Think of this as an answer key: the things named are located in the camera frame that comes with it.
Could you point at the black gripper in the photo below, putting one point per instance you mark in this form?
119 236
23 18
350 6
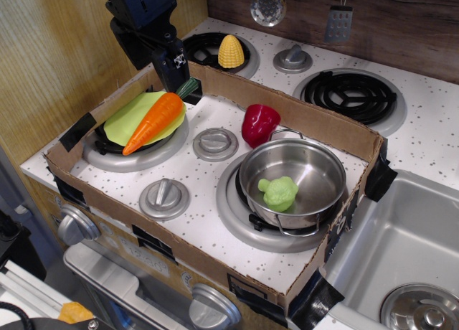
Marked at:
171 64

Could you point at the green toy broccoli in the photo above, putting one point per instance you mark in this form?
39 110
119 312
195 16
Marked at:
278 194

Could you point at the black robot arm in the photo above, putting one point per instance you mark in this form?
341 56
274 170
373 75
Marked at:
146 35

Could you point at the back left stove burner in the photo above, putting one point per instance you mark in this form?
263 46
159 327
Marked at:
203 49

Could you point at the stove burner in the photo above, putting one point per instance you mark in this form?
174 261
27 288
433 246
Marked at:
140 160
203 49
363 96
246 226

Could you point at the orange toy carrot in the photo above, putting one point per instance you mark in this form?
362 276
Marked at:
161 114

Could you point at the yellow toy corn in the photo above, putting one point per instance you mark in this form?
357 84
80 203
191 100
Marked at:
230 54

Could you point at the light green plate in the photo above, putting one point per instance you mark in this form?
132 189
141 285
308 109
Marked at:
120 126

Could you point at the grey middle stove knob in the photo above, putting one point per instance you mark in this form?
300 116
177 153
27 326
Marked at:
215 144

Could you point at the grey stove knob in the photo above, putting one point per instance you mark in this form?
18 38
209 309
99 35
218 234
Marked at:
164 200
293 60
215 144

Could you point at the red toy bell pepper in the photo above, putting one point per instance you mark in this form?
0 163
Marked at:
258 124

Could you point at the hanging silver strainer ladle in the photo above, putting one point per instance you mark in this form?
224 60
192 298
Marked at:
268 13

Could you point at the front left stove burner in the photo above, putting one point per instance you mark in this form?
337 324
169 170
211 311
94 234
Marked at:
140 160

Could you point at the grey back stove knob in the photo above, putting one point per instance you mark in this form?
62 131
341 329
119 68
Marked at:
293 60

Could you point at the grey front stove knob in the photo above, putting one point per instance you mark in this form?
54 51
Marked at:
164 200

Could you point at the hanging grey spatula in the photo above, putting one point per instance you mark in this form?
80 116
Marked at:
339 21

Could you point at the front right stove burner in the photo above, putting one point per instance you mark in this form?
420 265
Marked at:
246 226

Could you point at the left oven front knob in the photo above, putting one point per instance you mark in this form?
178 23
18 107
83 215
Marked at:
76 226

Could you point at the oven knob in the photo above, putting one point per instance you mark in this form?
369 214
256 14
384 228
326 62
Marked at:
209 309
76 226

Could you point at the back right stove burner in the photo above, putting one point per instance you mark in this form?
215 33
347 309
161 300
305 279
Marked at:
363 96

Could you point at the right oven front knob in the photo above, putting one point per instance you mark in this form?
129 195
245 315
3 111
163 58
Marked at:
209 309

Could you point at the yellow object bottom left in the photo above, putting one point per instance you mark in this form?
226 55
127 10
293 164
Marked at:
73 312

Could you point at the grey toy sink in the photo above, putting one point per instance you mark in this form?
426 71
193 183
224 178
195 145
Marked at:
409 236

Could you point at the silver sink drain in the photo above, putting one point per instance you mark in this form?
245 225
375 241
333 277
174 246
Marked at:
419 306

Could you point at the steel pan with handles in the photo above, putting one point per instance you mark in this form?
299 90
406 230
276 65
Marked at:
318 173

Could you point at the silver oven door handle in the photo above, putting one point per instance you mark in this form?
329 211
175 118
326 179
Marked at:
131 297

